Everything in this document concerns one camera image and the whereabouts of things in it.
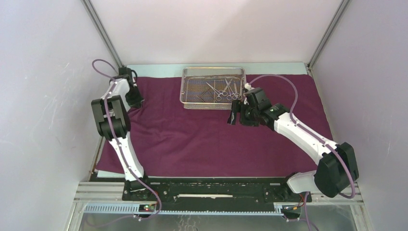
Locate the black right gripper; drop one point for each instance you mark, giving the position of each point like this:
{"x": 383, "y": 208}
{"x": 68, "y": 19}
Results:
{"x": 236, "y": 107}

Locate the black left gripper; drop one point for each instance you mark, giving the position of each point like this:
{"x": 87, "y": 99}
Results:
{"x": 137, "y": 102}

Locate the maroon surgical wrap cloth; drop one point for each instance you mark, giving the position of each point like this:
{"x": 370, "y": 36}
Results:
{"x": 171, "y": 141}

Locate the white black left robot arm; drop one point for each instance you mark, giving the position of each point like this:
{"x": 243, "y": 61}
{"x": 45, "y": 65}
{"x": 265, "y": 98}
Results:
{"x": 113, "y": 123}

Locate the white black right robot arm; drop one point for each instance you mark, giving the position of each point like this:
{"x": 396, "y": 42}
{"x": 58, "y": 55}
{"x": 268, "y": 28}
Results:
{"x": 336, "y": 164}

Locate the steel surgical scissors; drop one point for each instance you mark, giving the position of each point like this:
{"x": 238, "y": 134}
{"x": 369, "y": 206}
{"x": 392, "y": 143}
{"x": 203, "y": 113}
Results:
{"x": 217, "y": 94}

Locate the steel forceps right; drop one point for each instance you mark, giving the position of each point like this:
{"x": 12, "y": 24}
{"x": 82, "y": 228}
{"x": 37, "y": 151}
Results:
{"x": 236, "y": 95}

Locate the steel forceps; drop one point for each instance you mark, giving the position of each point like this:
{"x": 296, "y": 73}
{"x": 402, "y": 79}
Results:
{"x": 236, "y": 95}
{"x": 227, "y": 91}

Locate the steel forceps left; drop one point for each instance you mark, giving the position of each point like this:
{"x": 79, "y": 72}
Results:
{"x": 227, "y": 91}

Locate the steel tweezers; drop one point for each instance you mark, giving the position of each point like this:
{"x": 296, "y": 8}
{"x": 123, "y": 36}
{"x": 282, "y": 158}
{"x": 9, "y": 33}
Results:
{"x": 206, "y": 96}

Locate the steel instrument tray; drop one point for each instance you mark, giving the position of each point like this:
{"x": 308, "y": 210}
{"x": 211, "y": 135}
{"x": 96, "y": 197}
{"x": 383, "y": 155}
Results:
{"x": 194, "y": 80}

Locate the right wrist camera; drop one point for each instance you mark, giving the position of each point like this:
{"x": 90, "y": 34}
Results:
{"x": 256, "y": 98}

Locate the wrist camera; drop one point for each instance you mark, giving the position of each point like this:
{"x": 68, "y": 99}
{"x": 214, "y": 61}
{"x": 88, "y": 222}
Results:
{"x": 130, "y": 74}
{"x": 256, "y": 98}

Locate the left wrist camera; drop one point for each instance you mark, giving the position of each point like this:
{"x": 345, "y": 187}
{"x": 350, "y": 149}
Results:
{"x": 130, "y": 74}

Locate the left corner aluminium post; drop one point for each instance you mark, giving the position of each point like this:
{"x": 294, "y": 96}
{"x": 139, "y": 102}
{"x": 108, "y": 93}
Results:
{"x": 95, "y": 18}

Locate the corner aluminium post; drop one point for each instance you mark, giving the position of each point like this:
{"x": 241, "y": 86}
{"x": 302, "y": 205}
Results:
{"x": 95, "y": 18}
{"x": 328, "y": 32}

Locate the aluminium frame rail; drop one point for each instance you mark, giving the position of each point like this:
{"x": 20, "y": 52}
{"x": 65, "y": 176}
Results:
{"x": 111, "y": 192}

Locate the grey cable duct strip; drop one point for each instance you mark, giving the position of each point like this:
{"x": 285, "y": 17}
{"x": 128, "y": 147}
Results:
{"x": 136, "y": 209}

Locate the right corner aluminium post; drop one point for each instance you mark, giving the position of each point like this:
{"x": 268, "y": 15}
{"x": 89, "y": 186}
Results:
{"x": 328, "y": 32}

